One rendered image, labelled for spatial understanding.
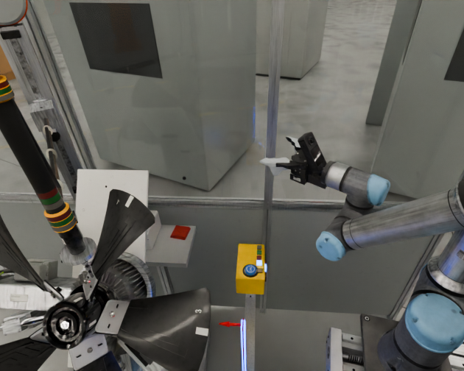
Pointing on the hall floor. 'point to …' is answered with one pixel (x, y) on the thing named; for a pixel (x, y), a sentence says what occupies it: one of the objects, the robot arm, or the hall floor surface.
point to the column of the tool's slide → (40, 93)
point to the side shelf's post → (166, 280)
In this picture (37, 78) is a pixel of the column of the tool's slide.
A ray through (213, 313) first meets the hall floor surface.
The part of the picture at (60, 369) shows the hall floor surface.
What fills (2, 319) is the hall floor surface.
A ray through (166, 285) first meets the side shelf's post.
